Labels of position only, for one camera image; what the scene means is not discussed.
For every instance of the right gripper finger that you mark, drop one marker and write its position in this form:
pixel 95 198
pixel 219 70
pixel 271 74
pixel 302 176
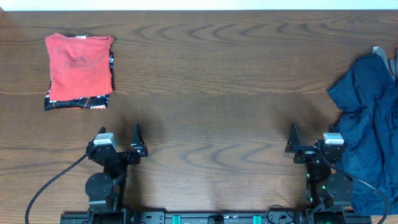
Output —
pixel 331 128
pixel 293 142

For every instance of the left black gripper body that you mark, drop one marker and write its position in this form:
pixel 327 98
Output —
pixel 121 155

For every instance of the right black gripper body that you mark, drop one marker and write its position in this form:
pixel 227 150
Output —
pixel 306 154

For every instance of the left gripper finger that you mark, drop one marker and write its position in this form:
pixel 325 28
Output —
pixel 137 142
pixel 102 130

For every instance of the dark blue denim shorts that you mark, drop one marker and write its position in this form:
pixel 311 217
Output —
pixel 367 96

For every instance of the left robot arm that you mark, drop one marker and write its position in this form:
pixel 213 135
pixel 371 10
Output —
pixel 106 189

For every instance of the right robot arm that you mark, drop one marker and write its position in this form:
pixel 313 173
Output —
pixel 329 193

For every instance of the folded black patterned garment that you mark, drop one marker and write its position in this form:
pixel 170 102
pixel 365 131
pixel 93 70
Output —
pixel 77 103

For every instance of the folded red t-shirt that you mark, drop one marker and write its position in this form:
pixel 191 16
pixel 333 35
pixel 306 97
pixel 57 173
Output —
pixel 78 44

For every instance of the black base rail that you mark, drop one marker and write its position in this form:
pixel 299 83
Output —
pixel 268 217

